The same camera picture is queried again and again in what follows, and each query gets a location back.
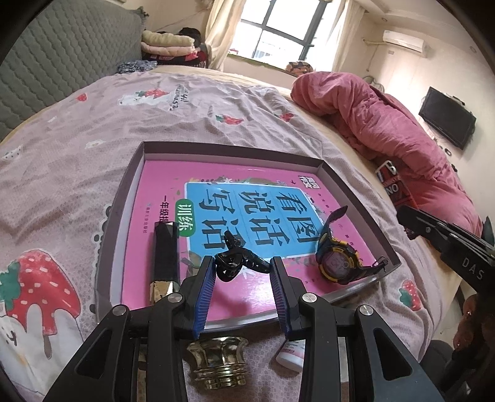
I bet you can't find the black and red strap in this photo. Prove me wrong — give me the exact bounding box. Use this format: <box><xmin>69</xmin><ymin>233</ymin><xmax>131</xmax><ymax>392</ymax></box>
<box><xmin>374</xmin><ymin>159</ymin><xmax>416</xmax><ymax>209</ymax></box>

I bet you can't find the gold crown-shaped cap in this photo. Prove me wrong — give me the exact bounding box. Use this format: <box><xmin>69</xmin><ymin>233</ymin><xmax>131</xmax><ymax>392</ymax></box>
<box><xmin>187</xmin><ymin>336</ymin><xmax>248</xmax><ymax>390</ymax></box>

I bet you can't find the black and gold rectangular bottle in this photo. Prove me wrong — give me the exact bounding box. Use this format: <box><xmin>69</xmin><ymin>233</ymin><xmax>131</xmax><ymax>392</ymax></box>
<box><xmin>146</xmin><ymin>221</ymin><xmax>180</xmax><ymax>308</ymax></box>

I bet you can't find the white pill bottle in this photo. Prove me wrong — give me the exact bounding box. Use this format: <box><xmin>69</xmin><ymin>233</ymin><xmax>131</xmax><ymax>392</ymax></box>
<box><xmin>275</xmin><ymin>339</ymin><xmax>306</xmax><ymax>369</ymax></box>

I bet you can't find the stack of folded blankets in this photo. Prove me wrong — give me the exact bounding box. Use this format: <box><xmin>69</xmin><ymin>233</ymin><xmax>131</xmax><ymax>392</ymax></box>
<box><xmin>140</xmin><ymin>27</ymin><xmax>211</xmax><ymax>68</ymax></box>

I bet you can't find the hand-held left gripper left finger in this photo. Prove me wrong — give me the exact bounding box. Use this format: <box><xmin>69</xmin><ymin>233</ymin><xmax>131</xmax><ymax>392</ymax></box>
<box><xmin>42</xmin><ymin>255</ymin><xmax>216</xmax><ymax>402</ymax></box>

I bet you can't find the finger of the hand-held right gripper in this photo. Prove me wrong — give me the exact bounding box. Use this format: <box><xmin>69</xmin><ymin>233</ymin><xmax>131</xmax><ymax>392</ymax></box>
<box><xmin>398</xmin><ymin>205</ymin><xmax>484</xmax><ymax>252</ymax></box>

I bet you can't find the pink quilt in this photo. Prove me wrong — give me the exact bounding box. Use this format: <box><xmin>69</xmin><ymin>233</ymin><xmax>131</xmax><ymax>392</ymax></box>
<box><xmin>290</xmin><ymin>71</ymin><xmax>484</xmax><ymax>240</ymax></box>

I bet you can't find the shallow grey cardboard box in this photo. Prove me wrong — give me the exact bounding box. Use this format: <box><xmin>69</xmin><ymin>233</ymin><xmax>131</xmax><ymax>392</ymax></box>
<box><xmin>94</xmin><ymin>141</ymin><xmax>402</xmax><ymax>333</ymax></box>

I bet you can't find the black hair claw clip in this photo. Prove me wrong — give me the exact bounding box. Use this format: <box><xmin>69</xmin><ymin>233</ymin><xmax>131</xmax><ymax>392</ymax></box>
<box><xmin>214</xmin><ymin>236</ymin><xmax>273</xmax><ymax>280</ymax></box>

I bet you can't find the white air conditioner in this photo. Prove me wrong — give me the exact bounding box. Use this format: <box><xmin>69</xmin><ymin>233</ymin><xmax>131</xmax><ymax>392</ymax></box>
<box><xmin>382</xmin><ymin>29</ymin><xmax>431</xmax><ymax>55</ymax></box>

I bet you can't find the black television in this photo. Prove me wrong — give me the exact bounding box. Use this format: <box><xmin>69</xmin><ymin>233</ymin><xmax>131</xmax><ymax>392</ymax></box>
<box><xmin>419</xmin><ymin>87</ymin><xmax>477</xmax><ymax>151</ymax></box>

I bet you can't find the grey quilted headboard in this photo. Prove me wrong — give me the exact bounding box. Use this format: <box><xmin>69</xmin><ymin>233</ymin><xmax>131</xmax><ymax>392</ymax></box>
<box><xmin>0</xmin><ymin>0</ymin><xmax>145</xmax><ymax>142</ymax></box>

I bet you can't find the pink book with blue label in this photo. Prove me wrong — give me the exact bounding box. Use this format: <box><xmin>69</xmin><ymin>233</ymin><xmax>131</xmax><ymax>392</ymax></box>
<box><xmin>121</xmin><ymin>160</ymin><xmax>381</xmax><ymax>323</ymax></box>

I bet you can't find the strawberry printed blanket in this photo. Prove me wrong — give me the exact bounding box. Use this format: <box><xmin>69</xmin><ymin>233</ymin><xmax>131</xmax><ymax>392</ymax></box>
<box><xmin>0</xmin><ymin>71</ymin><xmax>441</xmax><ymax>402</ymax></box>

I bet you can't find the dark patterned cloth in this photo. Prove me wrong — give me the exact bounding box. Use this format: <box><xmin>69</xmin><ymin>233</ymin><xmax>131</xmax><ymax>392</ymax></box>
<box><xmin>116</xmin><ymin>60</ymin><xmax>157</xmax><ymax>76</ymax></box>

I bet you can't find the black and yellow digital watch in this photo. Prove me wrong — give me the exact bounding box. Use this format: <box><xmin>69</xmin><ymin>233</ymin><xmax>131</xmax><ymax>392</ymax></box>
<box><xmin>314</xmin><ymin>206</ymin><xmax>388</xmax><ymax>286</ymax></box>

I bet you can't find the cream curtain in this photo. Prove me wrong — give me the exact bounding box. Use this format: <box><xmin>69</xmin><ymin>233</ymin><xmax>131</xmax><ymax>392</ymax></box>
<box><xmin>203</xmin><ymin>0</ymin><xmax>248</xmax><ymax>72</ymax></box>
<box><xmin>330</xmin><ymin>0</ymin><xmax>368</xmax><ymax>74</ymax></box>

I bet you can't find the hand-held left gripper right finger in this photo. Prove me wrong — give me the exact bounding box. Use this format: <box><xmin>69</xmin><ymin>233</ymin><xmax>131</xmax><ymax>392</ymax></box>
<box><xmin>269</xmin><ymin>256</ymin><xmax>445</xmax><ymax>402</ymax></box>

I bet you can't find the window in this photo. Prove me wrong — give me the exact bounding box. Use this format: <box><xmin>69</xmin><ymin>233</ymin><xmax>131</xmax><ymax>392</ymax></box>
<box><xmin>226</xmin><ymin>0</ymin><xmax>337</xmax><ymax>72</ymax></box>

